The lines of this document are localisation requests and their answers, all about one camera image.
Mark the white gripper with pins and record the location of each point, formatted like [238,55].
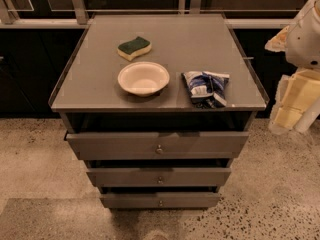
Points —
[304,43]

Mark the grey bottom drawer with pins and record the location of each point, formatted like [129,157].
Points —
[160,200]

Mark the grey drawer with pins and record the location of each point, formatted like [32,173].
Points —
[158,177]
[156,145]
[160,200]

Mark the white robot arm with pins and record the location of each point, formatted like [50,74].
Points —
[303,38]

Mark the grey drawer cabinet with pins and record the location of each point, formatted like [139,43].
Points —
[89,99]

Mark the grey top drawer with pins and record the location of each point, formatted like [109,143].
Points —
[156,145]

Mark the grey middle drawer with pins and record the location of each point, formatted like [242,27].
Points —
[158,177]

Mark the white pipe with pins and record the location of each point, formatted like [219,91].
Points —
[308,118]

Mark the blue and white chip bag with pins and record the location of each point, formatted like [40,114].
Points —
[206,89]

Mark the green and yellow sponge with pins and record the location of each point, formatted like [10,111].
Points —
[134,48]

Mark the metal window railing frame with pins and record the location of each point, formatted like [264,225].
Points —
[239,14]

